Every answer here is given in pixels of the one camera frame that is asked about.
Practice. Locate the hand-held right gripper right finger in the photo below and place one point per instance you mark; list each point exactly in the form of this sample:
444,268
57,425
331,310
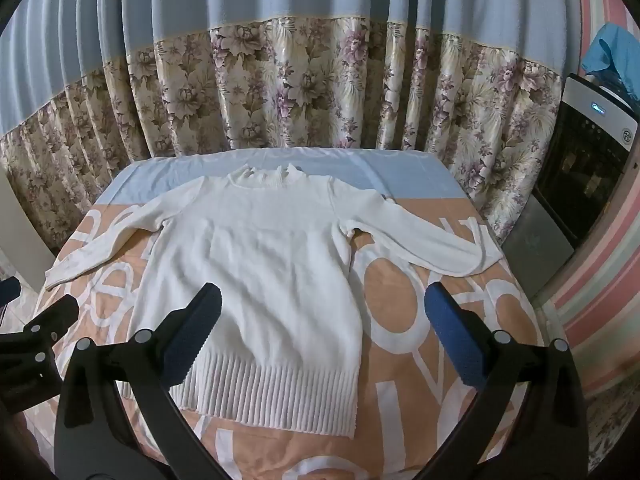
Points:
452,330

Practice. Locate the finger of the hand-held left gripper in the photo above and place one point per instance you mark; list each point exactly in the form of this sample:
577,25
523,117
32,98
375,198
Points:
52,312
9,291

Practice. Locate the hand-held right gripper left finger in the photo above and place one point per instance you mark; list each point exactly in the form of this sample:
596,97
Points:
192,327

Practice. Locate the white knit sweater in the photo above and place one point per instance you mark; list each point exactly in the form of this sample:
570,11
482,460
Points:
260,280

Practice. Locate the orange and blue printed bedsheet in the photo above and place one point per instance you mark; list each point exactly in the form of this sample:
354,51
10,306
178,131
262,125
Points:
430,280

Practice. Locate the white cabinet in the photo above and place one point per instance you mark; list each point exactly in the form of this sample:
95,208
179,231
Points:
20,230

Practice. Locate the black and silver water dispenser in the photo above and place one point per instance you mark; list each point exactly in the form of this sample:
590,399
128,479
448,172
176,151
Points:
580,180

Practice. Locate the blue and floral curtain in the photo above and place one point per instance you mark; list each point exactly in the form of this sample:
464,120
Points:
280,60

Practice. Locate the blue cloth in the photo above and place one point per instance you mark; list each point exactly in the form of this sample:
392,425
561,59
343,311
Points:
607,52

